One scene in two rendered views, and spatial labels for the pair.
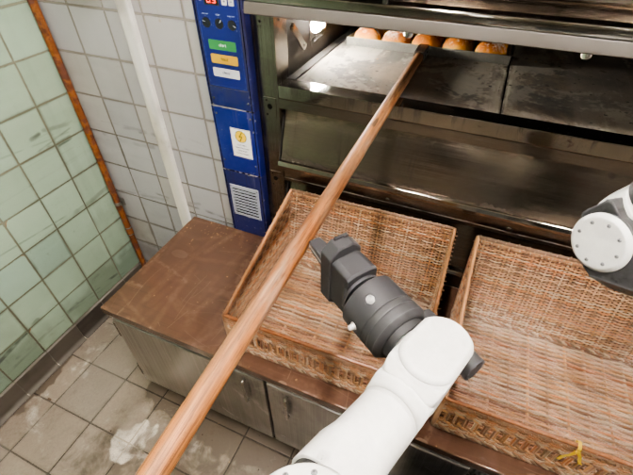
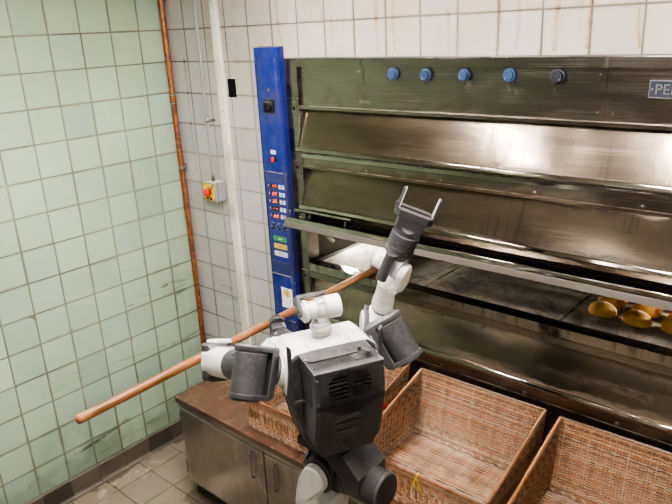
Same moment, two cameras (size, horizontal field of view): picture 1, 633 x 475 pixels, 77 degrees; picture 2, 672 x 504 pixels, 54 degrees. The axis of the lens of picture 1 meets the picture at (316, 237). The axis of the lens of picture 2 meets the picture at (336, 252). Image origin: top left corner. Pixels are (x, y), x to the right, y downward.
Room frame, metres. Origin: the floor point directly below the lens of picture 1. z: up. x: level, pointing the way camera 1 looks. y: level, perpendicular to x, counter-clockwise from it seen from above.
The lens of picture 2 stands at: (-1.56, -0.94, 2.23)
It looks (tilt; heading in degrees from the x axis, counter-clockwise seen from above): 19 degrees down; 19
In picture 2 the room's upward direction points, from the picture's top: 3 degrees counter-clockwise
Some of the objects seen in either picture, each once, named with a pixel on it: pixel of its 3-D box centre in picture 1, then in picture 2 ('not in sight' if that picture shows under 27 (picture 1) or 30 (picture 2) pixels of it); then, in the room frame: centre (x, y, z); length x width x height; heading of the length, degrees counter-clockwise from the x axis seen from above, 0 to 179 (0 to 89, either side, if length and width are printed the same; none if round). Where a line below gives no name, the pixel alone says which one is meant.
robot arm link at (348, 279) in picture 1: (358, 291); (279, 337); (0.37, -0.06, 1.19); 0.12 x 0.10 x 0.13; 33
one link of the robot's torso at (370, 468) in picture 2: not in sight; (348, 464); (-0.01, -0.42, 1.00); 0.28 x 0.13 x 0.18; 68
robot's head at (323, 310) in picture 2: not in sight; (321, 311); (0.03, -0.35, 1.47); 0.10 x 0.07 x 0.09; 129
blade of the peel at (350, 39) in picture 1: (432, 35); not in sight; (1.58, -0.43, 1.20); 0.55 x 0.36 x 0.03; 68
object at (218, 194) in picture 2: not in sight; (214, 190); (1.35, 0.68, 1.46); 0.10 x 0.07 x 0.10; 67
